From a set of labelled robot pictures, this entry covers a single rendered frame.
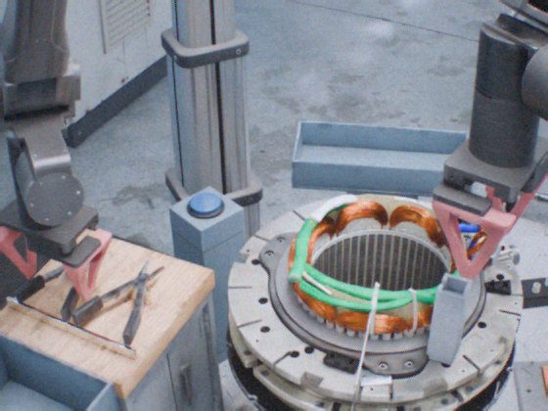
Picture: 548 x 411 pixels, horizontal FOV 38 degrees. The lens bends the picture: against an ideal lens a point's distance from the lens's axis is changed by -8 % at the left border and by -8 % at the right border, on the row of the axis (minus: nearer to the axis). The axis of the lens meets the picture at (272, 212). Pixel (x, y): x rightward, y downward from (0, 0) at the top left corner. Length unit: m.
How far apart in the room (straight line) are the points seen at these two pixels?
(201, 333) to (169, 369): 0.07
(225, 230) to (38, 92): 0.42
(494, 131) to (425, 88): 2.95
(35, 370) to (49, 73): 0.35
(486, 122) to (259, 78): 3.00
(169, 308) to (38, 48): 0.35
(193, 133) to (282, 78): 2.38
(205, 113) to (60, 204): 0.52
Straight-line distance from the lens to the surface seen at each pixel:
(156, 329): 0.90
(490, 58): 0.63
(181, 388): 1.01
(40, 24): 0.71
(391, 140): 1.23
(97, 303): 0.91
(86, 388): 0.89
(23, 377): 0.97
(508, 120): 0.64
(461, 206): 0.64
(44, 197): 0.76
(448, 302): 0.77
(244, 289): 0.90
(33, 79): 0.76
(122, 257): 1.00
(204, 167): 1.29
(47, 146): 0.76
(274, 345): 0.84
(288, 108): 3.39
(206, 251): 1.10
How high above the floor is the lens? 1.69
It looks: 37 degrees down
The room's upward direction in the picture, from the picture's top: 1 degrees counter-clockwise
